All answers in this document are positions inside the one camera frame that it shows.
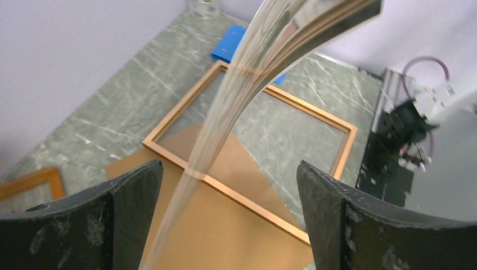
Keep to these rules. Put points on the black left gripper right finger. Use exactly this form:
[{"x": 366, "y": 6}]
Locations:
[{"x": 350, "y": 229}]

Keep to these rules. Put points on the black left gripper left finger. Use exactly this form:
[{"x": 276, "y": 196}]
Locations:
[{"x": 101, "y": 227}]

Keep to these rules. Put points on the wooden picture frame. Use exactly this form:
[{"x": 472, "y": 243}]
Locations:
[{"x": 349, "y": 129}]

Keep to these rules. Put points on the glossy plant photo print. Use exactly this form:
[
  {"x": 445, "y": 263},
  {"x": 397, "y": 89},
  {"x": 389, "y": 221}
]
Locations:
[{"x": 280, "y": 34}]

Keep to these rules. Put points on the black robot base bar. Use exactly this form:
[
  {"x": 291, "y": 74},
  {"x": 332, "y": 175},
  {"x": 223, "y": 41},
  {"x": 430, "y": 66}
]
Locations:
[{"x": 383, "y": 173}]

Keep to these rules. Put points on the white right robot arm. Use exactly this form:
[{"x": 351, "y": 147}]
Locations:
[{"x": 441, "y": 102}]

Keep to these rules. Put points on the orange wooden shelf rack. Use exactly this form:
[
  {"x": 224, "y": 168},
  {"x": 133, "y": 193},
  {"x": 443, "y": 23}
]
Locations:
[{"x": 49, "y": 175}]

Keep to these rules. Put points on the blue plastic sheet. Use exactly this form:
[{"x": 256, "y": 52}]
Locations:
[{"x": 228, "y": 44}]

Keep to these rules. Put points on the clear tape roll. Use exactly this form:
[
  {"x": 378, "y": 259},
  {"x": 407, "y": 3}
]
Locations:
[{"x": 204, "y": 9}]

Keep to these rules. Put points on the brown frame backing board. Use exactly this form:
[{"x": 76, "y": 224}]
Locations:
[{"x": 216, "y": 232}]

